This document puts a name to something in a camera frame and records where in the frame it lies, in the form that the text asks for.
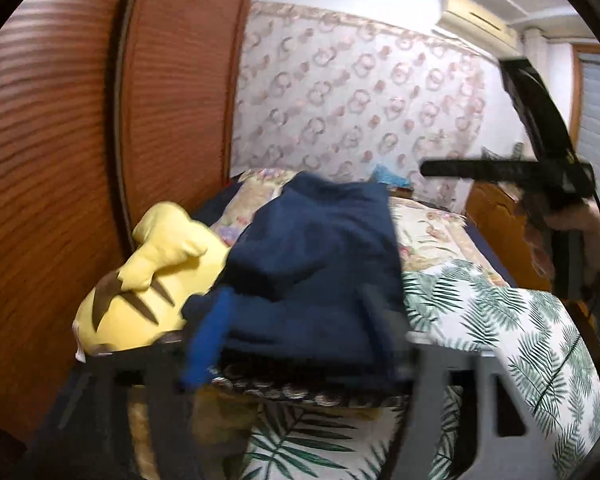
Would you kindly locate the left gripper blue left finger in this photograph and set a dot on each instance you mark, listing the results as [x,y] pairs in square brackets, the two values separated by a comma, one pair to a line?
[208,320]

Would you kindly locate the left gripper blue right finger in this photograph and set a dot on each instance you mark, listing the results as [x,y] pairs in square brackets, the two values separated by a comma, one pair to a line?
[389,327]

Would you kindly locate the navy blue t-shirt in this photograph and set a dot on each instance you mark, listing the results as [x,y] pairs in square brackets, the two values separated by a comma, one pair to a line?
[296,274]

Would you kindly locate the person's right hand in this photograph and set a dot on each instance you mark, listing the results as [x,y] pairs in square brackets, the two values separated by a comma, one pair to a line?
[584,218]

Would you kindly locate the wooden sideboard cabinet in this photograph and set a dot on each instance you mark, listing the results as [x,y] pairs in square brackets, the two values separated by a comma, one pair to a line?
[492,211]

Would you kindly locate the folded dark circle-patterned garment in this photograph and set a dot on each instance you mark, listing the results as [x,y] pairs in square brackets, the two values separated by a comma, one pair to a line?
[269,391]

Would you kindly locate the yellow plush toy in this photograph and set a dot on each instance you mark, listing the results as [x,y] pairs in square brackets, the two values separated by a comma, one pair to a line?
[133,306]

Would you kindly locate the folded mustard yellow garment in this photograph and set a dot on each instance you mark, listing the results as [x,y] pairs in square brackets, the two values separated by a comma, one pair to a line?
[279,431]

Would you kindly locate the floral bed cover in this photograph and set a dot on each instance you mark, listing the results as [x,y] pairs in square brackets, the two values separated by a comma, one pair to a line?
[430,239]

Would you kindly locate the navy blue bed blanket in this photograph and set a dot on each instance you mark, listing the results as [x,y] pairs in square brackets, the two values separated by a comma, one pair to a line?
[485,254]

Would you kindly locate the palm leaf print sheet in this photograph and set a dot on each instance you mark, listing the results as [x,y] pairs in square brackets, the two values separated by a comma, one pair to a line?
[504,388]

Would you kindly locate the cream side curtain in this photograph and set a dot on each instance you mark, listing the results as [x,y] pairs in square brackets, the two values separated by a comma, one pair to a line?
[536,50]

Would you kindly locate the box with blue cloth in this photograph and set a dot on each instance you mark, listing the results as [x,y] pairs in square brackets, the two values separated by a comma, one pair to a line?
[381,174]

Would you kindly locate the circle-patterned sheer curtain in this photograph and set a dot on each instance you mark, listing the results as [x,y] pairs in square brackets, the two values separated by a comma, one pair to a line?
[341,96]

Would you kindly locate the wooden louvered wardrobe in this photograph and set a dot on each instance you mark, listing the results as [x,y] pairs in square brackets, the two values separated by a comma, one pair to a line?
[106,107]

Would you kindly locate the white wall air conditioner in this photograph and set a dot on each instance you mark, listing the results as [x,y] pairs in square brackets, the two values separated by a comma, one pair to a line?
[478,26]

